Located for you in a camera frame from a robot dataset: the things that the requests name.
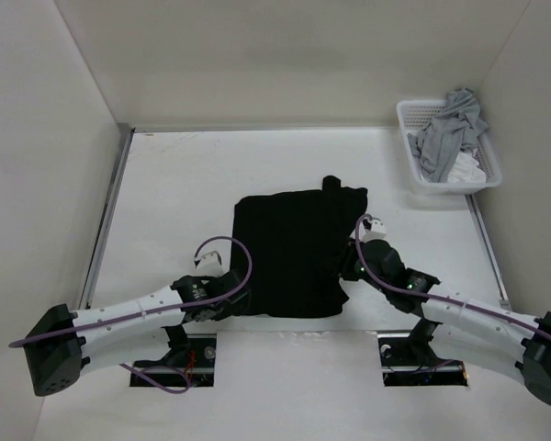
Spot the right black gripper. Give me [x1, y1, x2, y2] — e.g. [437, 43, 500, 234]
[322, 236, 389, 294]

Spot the black tank top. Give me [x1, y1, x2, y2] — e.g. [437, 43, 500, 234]
[231, 175, 368, 319]

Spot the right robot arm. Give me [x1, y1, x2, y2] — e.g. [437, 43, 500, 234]
[340, 239, 551, 406]

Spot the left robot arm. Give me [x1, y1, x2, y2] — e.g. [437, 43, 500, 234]
[17, 270, 251, 397]

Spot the grey tank top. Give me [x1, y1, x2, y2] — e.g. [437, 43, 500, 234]
[407, 87, 489, 183]

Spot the white plastic basket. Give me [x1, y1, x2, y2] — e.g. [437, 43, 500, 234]
[396, 99, 502, 195]

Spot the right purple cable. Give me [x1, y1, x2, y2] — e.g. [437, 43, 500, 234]
[354, 212, 551, 345]

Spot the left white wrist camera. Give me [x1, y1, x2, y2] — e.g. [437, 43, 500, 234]
[194, 251, 223, 277]

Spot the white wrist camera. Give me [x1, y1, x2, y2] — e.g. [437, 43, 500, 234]
[194, 251, 223, 277]
[362, 217, 387, 243]

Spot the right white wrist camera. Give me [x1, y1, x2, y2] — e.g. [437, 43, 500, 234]
[362, 217, 387, 243]

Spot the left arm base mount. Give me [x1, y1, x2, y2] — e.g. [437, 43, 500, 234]
[129, 327, 218, 392]

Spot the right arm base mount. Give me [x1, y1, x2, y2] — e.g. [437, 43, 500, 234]
[377, 319, 468, 387]

